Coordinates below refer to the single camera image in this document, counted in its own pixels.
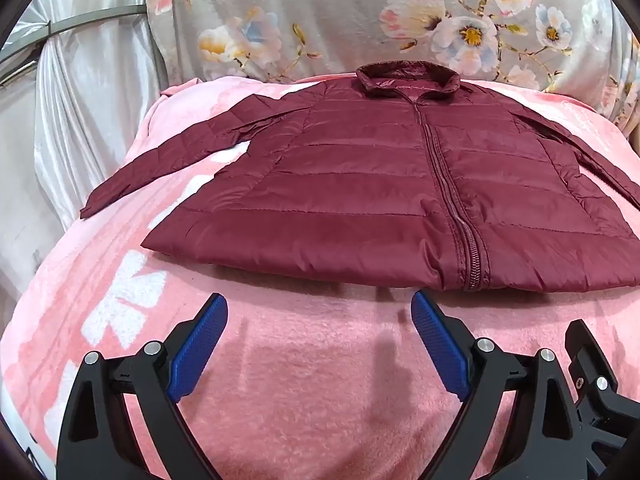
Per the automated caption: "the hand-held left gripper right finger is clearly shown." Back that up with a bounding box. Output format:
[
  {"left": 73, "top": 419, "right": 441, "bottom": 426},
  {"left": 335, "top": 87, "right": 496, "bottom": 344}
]
[{"left": 410, "top": 288, "right": 577, "bottom": 480}]

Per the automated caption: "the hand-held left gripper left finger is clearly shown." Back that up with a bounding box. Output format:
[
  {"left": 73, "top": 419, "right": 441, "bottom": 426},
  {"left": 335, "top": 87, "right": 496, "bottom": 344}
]
[{"left": 56, "top": 292, "right": 229, "bottom": 480}]

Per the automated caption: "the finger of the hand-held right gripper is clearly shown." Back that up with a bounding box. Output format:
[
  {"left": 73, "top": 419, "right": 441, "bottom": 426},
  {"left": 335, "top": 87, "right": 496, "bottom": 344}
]
[{"left": 564, "top": 318, "right": 640, "bottom": 480}]

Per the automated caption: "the maroon puffer jacket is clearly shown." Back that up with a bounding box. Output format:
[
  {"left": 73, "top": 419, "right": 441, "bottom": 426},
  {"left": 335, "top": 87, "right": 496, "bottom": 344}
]
[{"left": 80, "top": 62, "right": 640, "bottom": 293}]

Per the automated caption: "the pink fleece blanket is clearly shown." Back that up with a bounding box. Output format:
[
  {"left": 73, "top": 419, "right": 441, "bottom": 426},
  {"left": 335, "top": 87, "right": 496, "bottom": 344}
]
[{"left": 0, "top": 75, "right": 640, "bottom": 480}]

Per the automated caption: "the white satin cloth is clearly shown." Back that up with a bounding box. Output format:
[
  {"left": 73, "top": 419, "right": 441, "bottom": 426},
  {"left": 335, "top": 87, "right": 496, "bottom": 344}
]
[{"left": 0, "top": 0, "right": 166, "bottom": 321}]

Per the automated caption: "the grey floral quilt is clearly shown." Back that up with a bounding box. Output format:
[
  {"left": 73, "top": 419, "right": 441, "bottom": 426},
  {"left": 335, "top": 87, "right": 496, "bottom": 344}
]
[{"left": 145, "top": 0, "right": 640, "bottom": 136}]

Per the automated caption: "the grey metal rail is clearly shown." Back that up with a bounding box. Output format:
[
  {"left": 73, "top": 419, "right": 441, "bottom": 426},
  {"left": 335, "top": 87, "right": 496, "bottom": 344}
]
[{"left": 0, "top": 4, "right": 151, "bottom": 86}]

